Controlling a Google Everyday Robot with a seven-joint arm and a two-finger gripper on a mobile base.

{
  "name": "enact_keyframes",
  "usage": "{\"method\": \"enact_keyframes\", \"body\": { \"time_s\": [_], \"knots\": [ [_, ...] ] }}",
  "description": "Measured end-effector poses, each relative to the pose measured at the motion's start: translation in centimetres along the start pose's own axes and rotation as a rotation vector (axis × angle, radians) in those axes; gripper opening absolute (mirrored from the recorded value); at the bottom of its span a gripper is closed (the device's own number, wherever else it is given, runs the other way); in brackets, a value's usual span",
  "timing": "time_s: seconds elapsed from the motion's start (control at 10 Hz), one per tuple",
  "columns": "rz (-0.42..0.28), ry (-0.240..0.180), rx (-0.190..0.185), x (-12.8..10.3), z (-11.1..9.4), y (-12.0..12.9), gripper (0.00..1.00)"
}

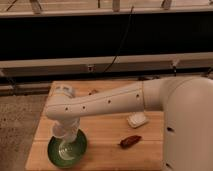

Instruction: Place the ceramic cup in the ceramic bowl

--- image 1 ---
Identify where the small brown object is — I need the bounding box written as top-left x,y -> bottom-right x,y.
88,89 -> 99,95

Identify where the brown chili pepper toy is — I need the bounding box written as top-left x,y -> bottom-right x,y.
119,135 -> 142,149

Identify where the white rectangular sponge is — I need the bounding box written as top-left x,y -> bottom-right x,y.
127,112 -> 148,128

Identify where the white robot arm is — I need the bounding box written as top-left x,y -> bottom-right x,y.
44,77 -> 213,171

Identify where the black hanging cable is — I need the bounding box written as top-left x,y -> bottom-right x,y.
101,4 -> 135,74

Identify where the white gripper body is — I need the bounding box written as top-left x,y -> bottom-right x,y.
52,118 -> 80,142

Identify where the green ceramic bowl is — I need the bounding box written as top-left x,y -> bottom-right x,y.
47,129 -> 87,169

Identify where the wooden table board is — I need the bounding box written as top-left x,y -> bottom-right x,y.
25,79 -> 165,171

